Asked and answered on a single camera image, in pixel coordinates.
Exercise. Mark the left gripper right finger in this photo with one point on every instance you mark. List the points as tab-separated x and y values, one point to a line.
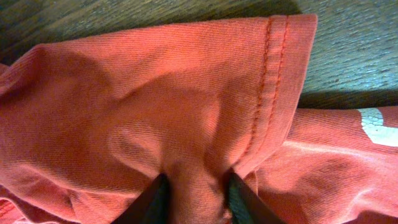
245	206

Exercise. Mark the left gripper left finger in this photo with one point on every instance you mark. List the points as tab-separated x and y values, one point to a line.
151	207

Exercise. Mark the orange t-shirt with white logo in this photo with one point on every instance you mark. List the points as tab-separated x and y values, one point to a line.
88	124

